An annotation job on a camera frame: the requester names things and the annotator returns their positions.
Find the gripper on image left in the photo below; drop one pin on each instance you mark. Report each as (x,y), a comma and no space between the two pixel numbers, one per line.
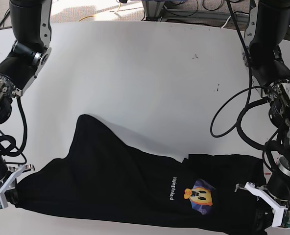
(9,172)

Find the aluminium frame rail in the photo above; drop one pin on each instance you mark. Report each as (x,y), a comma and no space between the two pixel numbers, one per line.
(202,12)

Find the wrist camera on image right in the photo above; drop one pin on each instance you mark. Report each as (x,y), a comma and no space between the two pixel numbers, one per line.
(281,219)

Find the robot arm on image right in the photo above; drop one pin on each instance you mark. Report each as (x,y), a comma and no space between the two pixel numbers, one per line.
(267,26)

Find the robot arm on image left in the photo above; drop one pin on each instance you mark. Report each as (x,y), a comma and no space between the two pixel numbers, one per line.
(30,21)

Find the black t-shirt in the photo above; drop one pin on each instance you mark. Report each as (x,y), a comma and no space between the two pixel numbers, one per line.
(102,178)

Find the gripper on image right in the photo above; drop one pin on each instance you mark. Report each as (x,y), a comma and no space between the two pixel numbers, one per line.
(278,186)

